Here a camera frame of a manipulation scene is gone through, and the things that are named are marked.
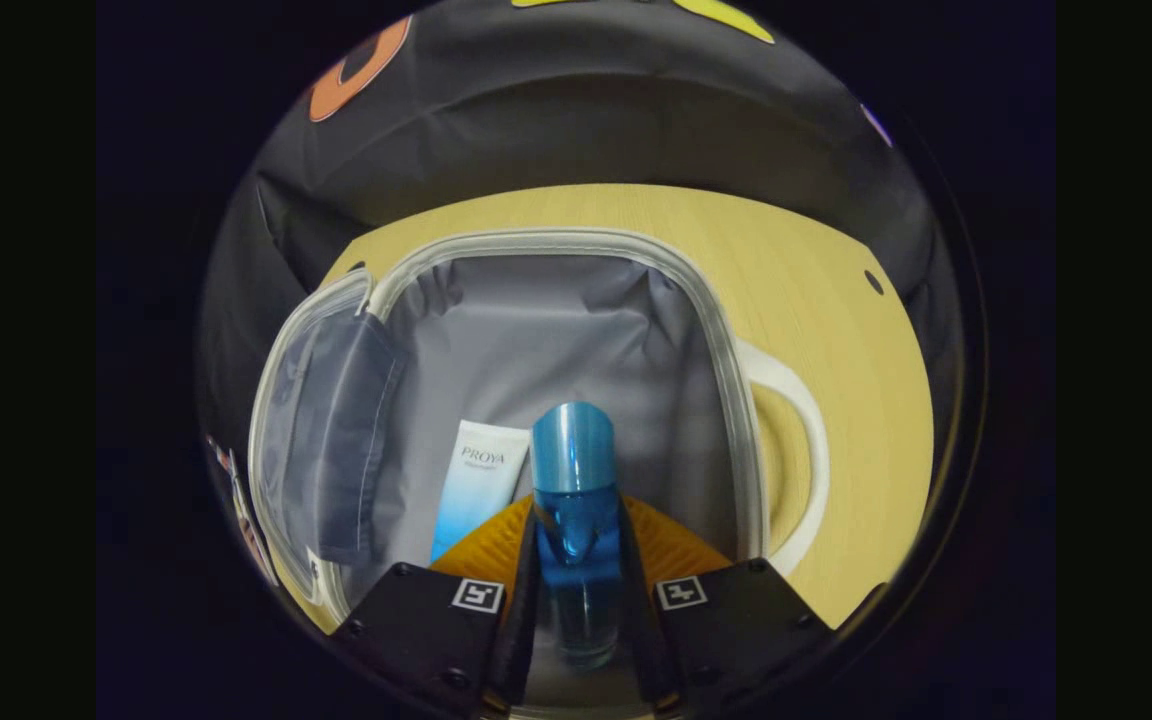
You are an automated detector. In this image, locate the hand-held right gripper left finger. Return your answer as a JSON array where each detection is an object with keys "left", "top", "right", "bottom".
[{"left": 331, "top": 495, "right": 537, "bottom": 720}]

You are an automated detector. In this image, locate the blue white cosmetic tube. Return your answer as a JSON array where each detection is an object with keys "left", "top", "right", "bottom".
[{"left": 429, "top": 420, "right": 532, "bottom": 564}]

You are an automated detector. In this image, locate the clear blue toner bottle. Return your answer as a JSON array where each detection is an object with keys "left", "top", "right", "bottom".
[{"left": 531, "top": 402, "right": 624, "bottom": 673}]

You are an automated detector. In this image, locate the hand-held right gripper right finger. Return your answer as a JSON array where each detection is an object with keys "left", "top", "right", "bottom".
[{"left": 619, "top": 495, "right": 842, "bottom": 720}]

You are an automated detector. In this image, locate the black backdrop cloth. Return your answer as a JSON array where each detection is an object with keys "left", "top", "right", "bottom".
[{"left": 198, "top": 0, "right": 967, "bottom": 421}]

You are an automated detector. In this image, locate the white suitcase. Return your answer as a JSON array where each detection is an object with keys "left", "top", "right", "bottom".
[{"left": 248, "top": 228, "right": 830, "bottom": 713}]

